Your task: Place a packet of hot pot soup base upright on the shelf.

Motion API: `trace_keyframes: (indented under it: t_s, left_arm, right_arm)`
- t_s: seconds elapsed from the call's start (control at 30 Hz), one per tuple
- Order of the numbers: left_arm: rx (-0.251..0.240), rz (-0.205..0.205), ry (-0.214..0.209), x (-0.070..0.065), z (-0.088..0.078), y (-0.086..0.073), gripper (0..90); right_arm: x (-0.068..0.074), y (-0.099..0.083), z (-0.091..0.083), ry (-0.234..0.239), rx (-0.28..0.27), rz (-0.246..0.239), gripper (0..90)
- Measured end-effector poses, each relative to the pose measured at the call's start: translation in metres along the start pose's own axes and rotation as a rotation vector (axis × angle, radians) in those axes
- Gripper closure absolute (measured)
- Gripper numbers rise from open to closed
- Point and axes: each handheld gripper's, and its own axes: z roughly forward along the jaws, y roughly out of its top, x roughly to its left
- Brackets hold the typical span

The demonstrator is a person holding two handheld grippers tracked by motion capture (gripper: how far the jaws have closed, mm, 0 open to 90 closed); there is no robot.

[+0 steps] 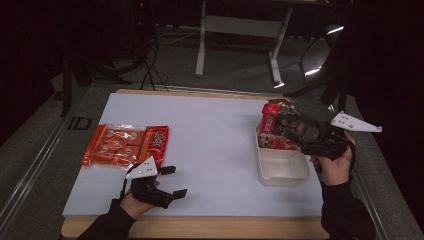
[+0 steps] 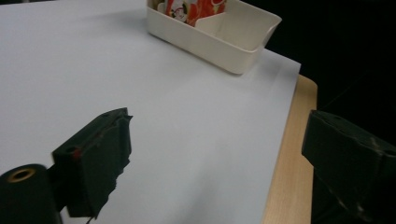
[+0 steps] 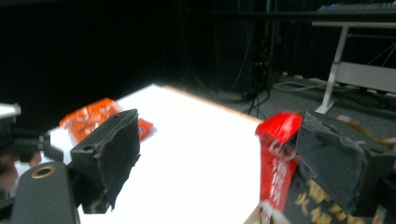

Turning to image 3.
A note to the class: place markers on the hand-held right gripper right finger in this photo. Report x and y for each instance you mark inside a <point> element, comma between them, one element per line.
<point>336,155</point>

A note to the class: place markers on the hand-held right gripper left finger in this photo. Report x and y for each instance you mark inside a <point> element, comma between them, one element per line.
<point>109,149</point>

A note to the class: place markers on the red orange sauce packet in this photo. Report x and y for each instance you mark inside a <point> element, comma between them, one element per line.
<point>145,128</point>

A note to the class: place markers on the clear orange snack packet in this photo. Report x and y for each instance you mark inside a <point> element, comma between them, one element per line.
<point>88,119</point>

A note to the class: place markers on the red and black packet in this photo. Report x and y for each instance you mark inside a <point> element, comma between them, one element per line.
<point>275,168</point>

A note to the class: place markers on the white desk frame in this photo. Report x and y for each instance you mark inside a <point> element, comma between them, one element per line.
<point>367,76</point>

